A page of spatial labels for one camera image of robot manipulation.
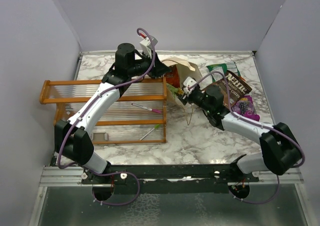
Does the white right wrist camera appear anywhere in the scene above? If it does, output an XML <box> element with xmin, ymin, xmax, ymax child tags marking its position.
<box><xmin>182</xmin><ymin>76</ymin><xmax>196</xmax><ymax>96</ymax></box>

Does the light green snack packet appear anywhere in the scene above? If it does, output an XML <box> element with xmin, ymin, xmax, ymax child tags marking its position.
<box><xmin>166</xmin><ymin>84</ymin><xmax>181</xmax><ymax>95</ymax></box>

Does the beige paper bag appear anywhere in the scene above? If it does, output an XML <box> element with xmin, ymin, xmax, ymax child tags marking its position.
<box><xmin>161</xmin><ymin>57</ymin><xmax>203</xmax><ymax>126</ymax></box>

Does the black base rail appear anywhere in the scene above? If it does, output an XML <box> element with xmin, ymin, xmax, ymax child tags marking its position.
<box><xmin>81</xmin><ymin>164</ymin><xmax>259</xmax><ymax>195</ymax></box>

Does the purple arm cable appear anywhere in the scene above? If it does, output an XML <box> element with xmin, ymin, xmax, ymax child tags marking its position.
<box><xmin>57</xmin><ymin>27</ymin><xmax>140</xmax><ymax>207</ymax></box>
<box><xmin>188</xmin><ymin>70</ymin><xmax>306</xmax><ymax>205</ymax></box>

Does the pink-capped pen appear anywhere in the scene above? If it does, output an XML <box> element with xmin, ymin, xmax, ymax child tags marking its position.
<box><xmin>131</xmin><ymin>103</ymin><xmax>162</xmax><ymax>114</ymax></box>

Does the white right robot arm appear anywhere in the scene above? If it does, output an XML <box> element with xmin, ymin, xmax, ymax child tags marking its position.
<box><xmin>179</xmin><ymin>85</ymin><xmax>305</xmax><ymax>182</ymax></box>

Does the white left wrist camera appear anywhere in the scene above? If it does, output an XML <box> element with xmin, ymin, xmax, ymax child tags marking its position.
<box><xmin>139</xmin><ymin>36</ymin><xmax>158</xmax><ymax>58</ymax></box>

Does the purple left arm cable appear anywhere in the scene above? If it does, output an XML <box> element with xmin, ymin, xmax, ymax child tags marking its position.
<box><xmin>57</xmin><ymin>27</ymin><xmax>140</xmax><ymax>207</ymax></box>

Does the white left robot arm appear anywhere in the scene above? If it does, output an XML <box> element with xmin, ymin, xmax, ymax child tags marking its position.
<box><xmin>54</xmin><ymin>38</ymin><xmax>170</xmax><ymax>184</ymax></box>

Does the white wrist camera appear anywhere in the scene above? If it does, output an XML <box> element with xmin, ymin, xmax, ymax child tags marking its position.
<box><xmin>182</xmin><ymin>76</ymin><xmax>196</xmax><ymax>96</ymax></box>
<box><xmin>139</xmin><ymin>36</ymin><xmax>158</xmax><ymax>58</ymax></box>

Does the orange wooden rack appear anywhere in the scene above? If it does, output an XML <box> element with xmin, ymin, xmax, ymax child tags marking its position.
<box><xmin>39</xmin><ymin>77</ymin><xmax>167</xmax><ymax>145</ymax></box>

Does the green snack bag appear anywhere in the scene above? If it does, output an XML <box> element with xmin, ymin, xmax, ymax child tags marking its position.
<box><xmin>206</xmin><ymin>62</ymin><xmax>241</xmax><ymax>76</ymax></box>

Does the purple snack bag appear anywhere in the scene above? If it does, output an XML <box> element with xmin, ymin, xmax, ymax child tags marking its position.
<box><xmin>232</xmin><ymin>95</ymin><xmax>260</xmax><ymax>122</ymax></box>

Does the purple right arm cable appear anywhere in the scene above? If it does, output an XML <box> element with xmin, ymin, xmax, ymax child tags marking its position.
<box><xmin>188</xmin><ymin>70</ymin><xmax>306</xmax><ymax>205</ymax></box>

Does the brown snack bag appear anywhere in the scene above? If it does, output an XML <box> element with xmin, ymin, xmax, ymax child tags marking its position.
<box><xmin>203</xmin><ymin>70</ymin><xmax>252</xmax><ymax>108</ymax></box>

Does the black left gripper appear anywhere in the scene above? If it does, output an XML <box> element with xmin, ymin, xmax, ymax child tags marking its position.
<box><xmin>128</xmin><ymin>49</ymin><xmax>171</xmax><ymax>79</ymax></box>

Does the green-capped pen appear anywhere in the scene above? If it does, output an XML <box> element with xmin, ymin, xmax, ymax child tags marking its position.
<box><xmin>140</xmin><ymin>124</ymin><xmax>160</xmax><ymax>140</ymax></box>

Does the red Doritos bag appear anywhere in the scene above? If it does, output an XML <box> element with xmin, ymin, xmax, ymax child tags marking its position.
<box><xmin>165</xmin><ymin>65</ymin><xmax>180</xmax><ymax>88</ymax></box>

